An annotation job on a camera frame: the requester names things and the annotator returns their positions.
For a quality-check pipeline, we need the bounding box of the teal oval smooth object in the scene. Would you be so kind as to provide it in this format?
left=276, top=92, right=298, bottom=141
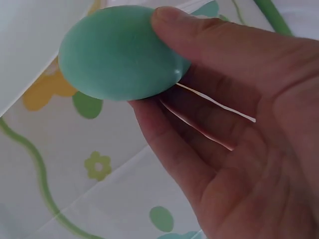
left=58, top=5, right=192, bottom=102

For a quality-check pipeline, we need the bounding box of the person's right hand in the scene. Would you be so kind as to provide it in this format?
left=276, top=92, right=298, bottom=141
left=127, top=6, right=319, bottom=239

